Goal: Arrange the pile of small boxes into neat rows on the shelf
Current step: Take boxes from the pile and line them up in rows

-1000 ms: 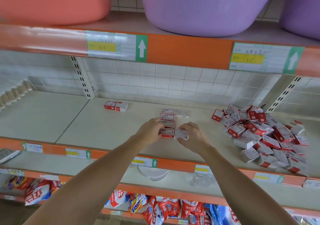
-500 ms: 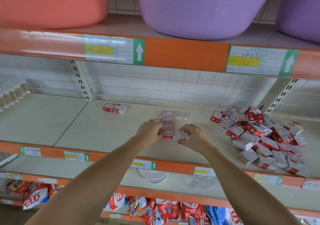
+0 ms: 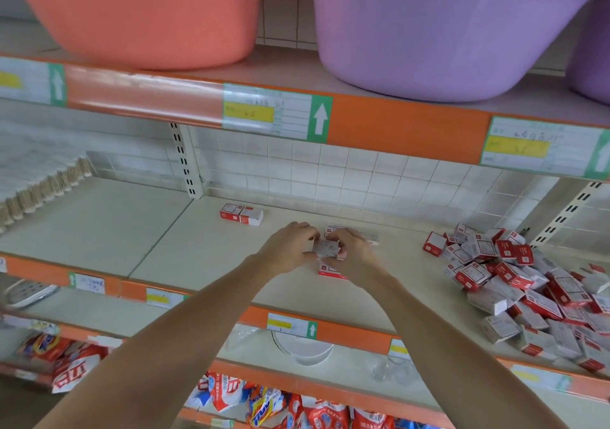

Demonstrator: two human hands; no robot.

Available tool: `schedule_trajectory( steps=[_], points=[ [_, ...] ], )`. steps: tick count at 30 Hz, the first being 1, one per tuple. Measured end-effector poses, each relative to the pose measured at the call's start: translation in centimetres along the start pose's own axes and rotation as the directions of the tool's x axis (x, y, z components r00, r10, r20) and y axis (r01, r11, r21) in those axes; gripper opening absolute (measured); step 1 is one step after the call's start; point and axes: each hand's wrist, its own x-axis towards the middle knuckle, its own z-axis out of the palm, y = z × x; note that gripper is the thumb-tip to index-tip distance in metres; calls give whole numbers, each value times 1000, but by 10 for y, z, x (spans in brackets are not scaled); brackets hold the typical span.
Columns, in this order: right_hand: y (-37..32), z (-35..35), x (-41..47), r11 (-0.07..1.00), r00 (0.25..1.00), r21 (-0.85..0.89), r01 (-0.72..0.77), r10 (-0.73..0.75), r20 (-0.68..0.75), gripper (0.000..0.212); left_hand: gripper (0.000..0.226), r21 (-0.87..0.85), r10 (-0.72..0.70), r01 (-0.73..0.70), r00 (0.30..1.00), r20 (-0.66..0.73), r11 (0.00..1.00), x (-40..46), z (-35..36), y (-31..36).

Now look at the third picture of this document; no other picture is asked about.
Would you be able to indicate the person's right hand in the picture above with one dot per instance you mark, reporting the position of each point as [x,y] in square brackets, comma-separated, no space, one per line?
[360,260]

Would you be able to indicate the person's left hand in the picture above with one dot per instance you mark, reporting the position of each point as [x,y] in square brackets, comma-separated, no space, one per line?
[289,248]

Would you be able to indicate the pile of red white boxes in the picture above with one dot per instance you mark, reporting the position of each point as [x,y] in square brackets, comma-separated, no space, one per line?
[524,290]

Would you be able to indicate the white shelf with orange edges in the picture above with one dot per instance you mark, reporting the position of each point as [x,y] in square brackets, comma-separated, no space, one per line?
[95,224]

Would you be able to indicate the person's left forearm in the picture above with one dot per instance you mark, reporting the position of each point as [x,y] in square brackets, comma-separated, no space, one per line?
[162,348]

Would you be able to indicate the person's right forearm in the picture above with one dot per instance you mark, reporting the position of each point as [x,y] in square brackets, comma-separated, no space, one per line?
[457,357]

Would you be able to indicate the white perforated shelf upright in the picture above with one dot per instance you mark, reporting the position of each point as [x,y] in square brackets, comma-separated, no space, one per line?
[187,160]
[570,212]

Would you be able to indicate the small price label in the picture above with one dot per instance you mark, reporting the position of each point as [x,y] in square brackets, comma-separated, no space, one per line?
[398,349]
[292,325]
[87,283]
[164,298]
[540,379]

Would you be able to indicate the cluster of clear glasses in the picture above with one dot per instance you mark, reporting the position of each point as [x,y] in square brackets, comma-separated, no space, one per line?
[396,370]

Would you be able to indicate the large label with green arrow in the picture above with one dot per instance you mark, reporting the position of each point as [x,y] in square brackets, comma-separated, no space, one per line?
[543,148]
[33,83]
[276,114]

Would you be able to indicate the pile of small colourful packets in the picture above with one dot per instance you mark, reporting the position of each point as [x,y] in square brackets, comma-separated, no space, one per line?
[286,405]

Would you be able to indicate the purple plastic basin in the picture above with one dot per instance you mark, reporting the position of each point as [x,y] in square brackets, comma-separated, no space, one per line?
[593,52]
[448,24]

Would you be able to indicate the row of beige bundles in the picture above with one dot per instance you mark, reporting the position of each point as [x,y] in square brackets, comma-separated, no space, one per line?
[38,195]

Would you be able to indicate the orange plastic basin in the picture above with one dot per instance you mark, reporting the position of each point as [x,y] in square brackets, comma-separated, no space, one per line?
[133,10]

